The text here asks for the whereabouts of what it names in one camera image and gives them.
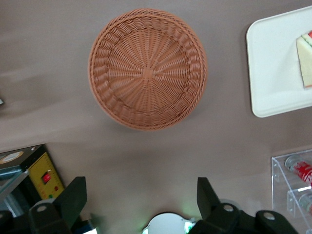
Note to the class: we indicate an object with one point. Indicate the red cola bottle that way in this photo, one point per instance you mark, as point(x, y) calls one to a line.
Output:
point(302, 169)

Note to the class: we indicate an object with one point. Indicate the round brown wicker basket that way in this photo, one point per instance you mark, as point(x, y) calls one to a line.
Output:
point(148, 73)

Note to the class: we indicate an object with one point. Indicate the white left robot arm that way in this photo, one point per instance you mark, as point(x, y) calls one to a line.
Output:
point(165, 225)

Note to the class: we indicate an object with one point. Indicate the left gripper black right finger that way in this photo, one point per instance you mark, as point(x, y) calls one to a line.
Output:
point(209, 204)

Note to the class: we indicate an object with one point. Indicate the clear acrylic bottle rack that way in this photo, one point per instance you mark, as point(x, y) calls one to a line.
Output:
point(280, 185)

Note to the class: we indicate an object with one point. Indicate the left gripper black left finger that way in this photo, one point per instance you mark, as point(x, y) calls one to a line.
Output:
point(69, 204)

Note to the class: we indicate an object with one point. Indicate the triangular sandwich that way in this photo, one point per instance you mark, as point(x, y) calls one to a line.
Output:
point(306, 63)

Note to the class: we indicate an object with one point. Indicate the beige rectangular tray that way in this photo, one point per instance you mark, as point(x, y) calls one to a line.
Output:
point(273, 73)

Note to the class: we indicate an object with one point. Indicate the black control box yellow panel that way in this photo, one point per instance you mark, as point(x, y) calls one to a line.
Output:
point(41, 175)

